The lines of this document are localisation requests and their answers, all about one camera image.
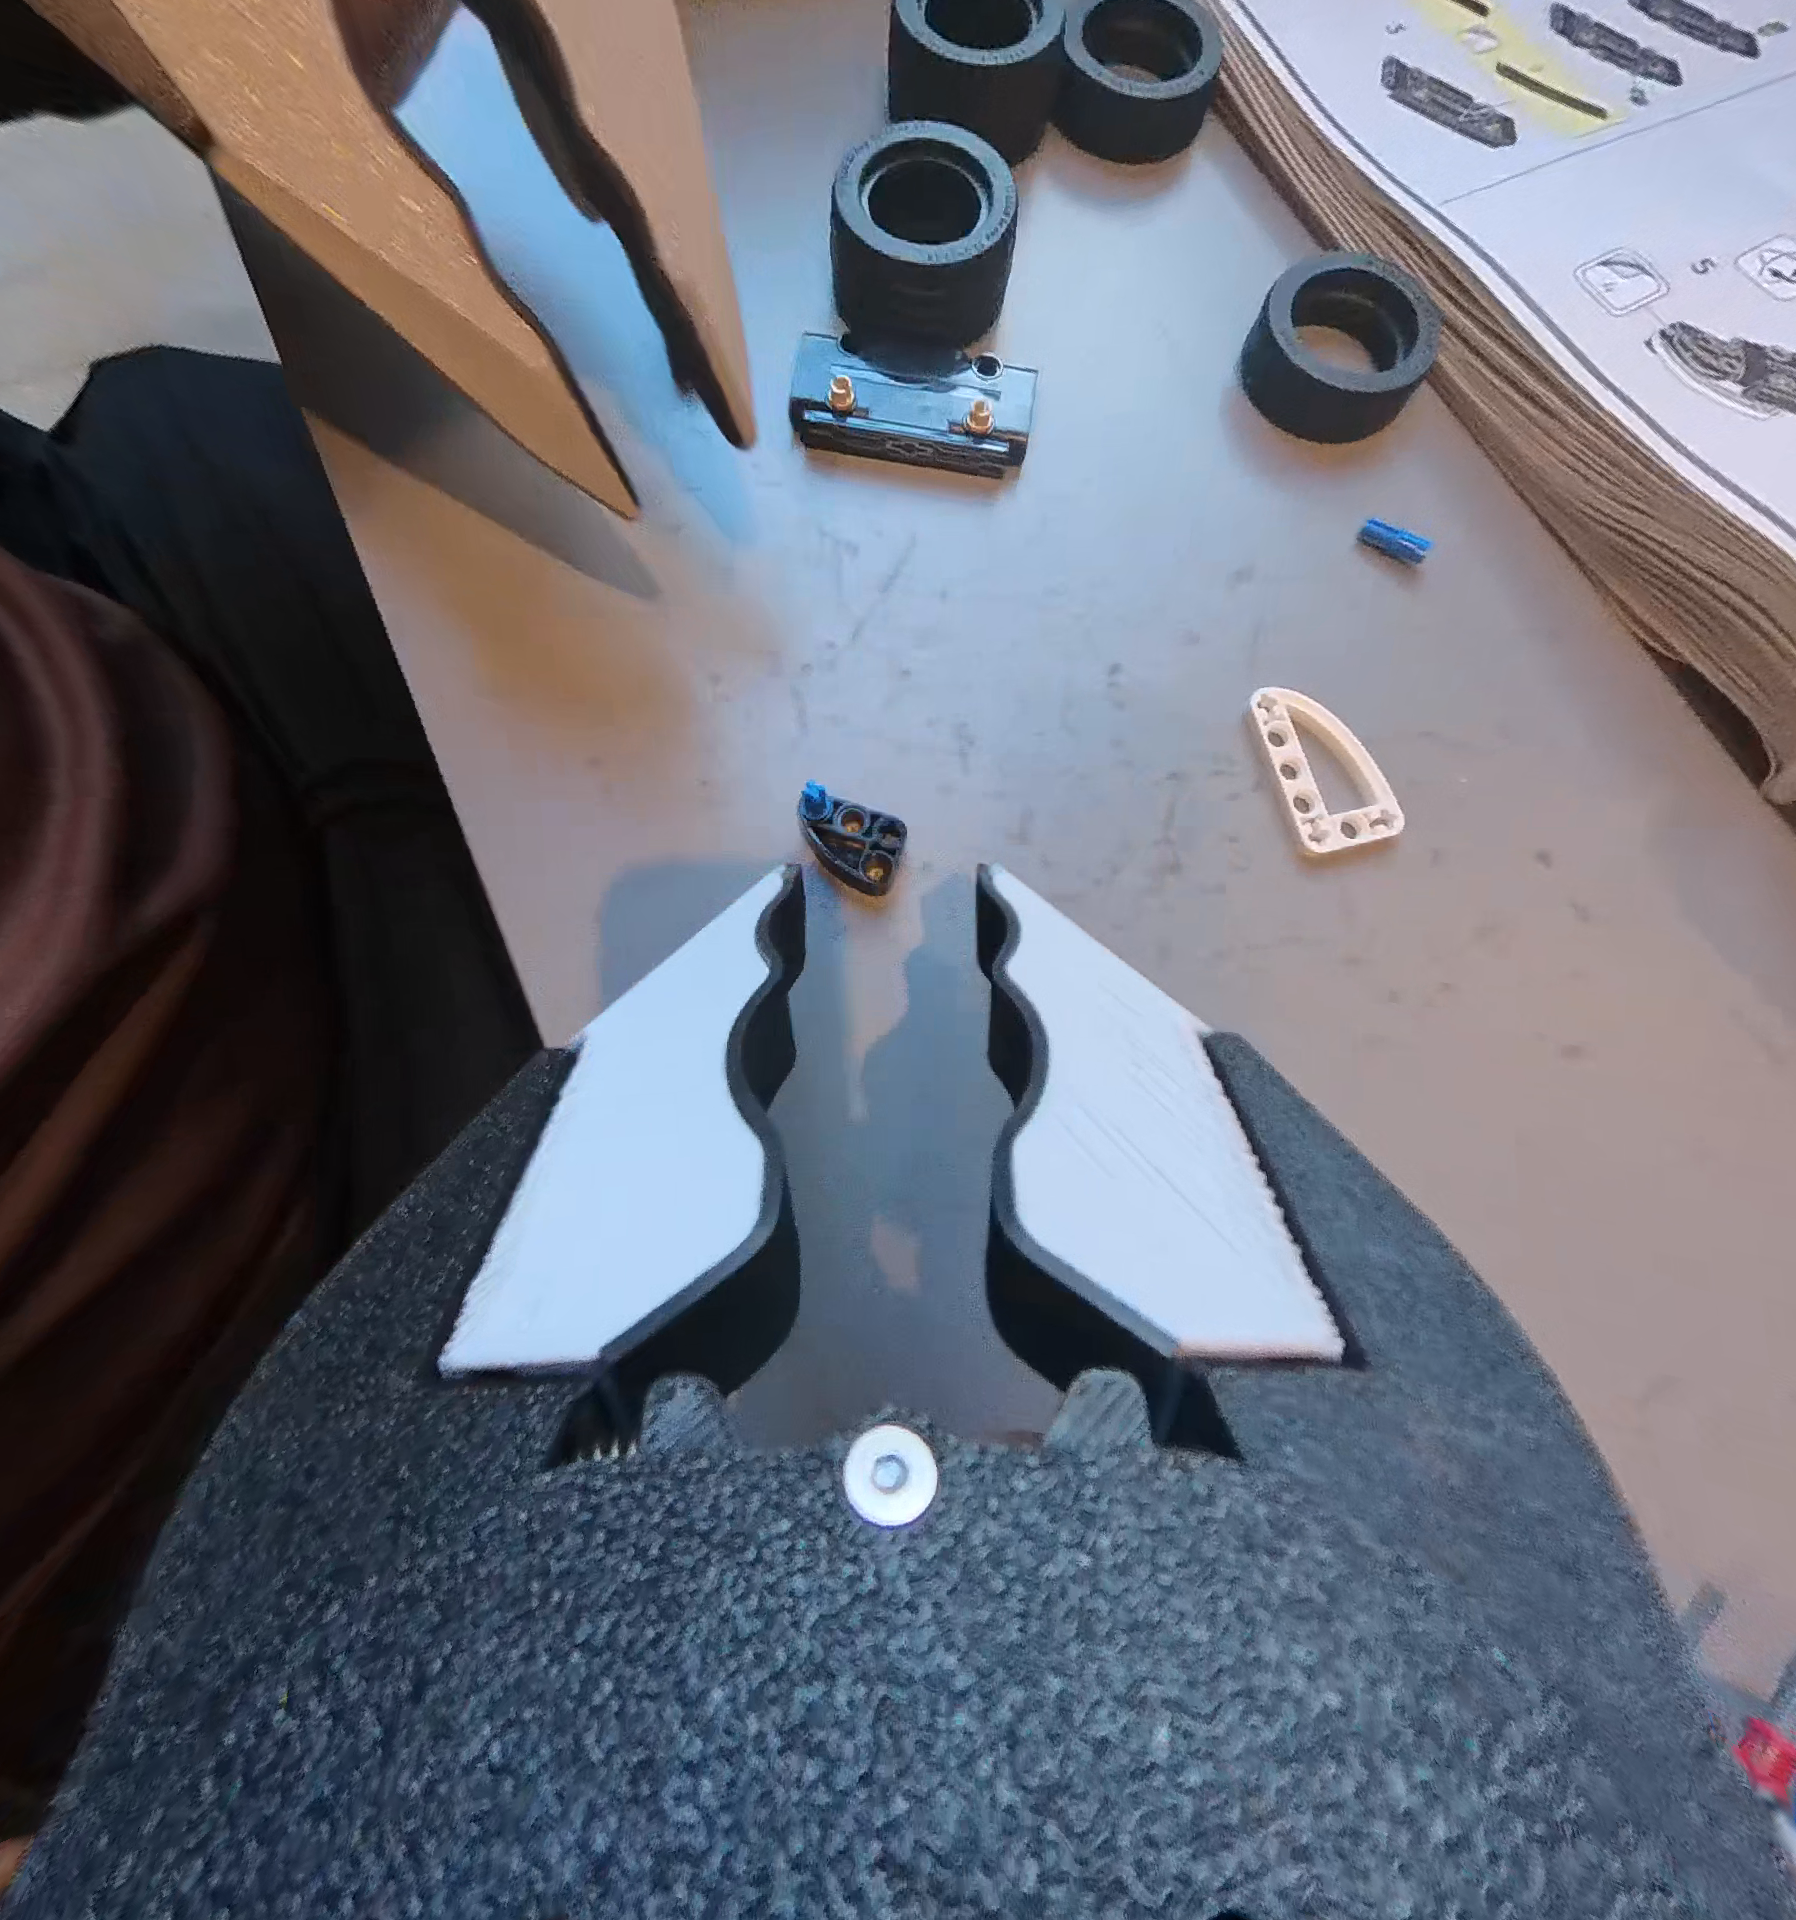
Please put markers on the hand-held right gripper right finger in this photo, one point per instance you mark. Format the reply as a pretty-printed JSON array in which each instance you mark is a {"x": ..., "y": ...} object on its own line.
[{"x": 1155, "y": 1184}]

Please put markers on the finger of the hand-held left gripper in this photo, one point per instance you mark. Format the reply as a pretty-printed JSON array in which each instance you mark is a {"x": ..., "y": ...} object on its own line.
[
  {"x": 342, "y": 229},
  {"x": 645, "y": 151}
]

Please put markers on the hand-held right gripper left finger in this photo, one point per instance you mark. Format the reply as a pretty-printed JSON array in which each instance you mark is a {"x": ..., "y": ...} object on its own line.
[{"x": 616, "y": 1184}]

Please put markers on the black brick plate assembly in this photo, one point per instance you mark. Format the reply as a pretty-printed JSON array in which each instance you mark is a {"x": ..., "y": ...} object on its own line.
[{"x": 914, "y": 405}]

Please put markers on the white curved frame brick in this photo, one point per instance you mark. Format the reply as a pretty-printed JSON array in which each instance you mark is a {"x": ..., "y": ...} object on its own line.
[{"x": 1333, "y": 825}]

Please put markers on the black triangular holed brick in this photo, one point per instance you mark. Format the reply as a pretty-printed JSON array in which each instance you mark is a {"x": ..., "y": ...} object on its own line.
[{"x": 857, "y": 849}]

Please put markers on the grey desk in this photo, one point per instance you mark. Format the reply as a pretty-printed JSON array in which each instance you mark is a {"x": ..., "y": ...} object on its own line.
[{"x": 1136, "y": 631}]

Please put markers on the black toy tyre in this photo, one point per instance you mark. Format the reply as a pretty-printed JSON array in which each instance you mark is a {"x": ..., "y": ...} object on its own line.
[
  {"x": 971, "y": 104},
  {"x": 921, "y": 288},
  {"x": 1136, "y": 131},
  {"x": 1272, "y": 378}
]

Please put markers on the person's black pants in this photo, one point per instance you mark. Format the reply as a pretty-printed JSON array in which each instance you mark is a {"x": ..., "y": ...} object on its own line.
[{"x": 312, "y": 676}]

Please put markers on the person's brown shirt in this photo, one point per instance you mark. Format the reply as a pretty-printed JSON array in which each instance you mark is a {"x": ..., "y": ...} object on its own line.
[{"x": 86, "y": 975}]

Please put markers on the open instruction booklet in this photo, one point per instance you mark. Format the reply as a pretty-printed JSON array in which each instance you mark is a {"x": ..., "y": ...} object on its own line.
[{"x": 1589, "y": 301}]

